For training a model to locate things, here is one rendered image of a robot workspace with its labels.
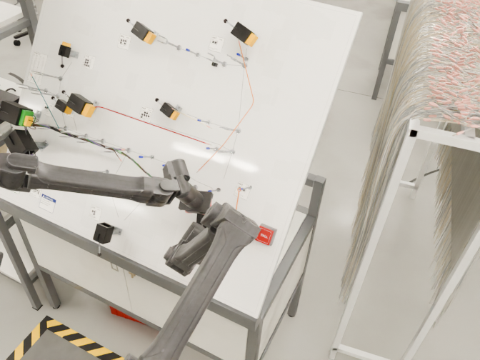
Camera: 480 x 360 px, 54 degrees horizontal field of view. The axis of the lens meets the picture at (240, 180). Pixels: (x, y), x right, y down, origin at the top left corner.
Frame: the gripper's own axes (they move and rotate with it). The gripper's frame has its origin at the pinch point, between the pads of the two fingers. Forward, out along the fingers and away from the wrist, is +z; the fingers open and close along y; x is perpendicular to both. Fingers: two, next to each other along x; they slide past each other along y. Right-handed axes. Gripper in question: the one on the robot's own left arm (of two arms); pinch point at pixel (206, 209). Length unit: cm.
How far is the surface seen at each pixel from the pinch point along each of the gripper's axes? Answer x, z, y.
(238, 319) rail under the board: 31.2, 22.4, -10.3
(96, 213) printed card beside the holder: 3.2, 8.8, 47.2
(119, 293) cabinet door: 28, 45, 52
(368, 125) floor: -145, 223, -27
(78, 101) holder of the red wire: -30, -17, 48
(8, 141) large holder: -15, -14, 75
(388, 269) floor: -17, 158, -53
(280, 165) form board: -16.9, 0.4, -22.3
